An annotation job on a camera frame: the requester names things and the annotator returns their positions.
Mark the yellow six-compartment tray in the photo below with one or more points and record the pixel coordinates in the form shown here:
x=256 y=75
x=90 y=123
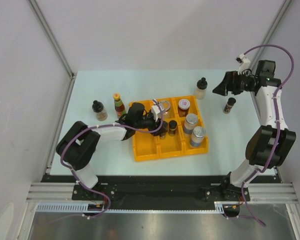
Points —
x=174 y=143

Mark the black-cap squeeze bottle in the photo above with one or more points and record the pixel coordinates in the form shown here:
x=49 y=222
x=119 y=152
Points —
x=201 y=88

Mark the clear flask-shaped glass jar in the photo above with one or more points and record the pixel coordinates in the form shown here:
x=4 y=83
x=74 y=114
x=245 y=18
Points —
x=166 y=109

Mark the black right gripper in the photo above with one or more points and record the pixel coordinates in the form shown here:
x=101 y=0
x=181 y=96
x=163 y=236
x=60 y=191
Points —
x=230 y=83

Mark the dark spice shaker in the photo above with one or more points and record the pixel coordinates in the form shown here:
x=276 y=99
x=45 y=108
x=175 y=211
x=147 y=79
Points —
x=172 y=127
x=229 y=105

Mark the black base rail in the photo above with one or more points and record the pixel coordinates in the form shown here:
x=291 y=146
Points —
x=157 y=190

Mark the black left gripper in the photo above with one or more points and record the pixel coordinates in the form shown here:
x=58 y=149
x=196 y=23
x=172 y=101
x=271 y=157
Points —
x=154 y=122

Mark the white slotted cable duct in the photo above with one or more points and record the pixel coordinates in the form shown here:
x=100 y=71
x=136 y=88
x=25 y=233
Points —
x=216 y=207

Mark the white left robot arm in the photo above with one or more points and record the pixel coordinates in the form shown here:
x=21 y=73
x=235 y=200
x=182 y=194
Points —
x=78 y=145

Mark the blue-label pearl jar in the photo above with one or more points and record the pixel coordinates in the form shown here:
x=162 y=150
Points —
x=191 y=121
x=197 y=137

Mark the black-cap spice bottle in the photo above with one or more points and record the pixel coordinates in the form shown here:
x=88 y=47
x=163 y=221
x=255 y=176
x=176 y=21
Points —
x=100 y=111

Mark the small black-lid spice jar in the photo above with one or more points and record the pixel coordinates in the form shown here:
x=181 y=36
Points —
x=164 y=129

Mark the tall red sauce bottle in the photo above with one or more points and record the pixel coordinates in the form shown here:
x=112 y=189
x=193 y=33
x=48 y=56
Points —
x=119 y=105

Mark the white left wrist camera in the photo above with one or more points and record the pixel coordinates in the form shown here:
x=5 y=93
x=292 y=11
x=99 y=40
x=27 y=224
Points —
x=158 y=111

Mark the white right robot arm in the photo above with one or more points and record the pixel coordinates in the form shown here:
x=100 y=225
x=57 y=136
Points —
x=271 y=143

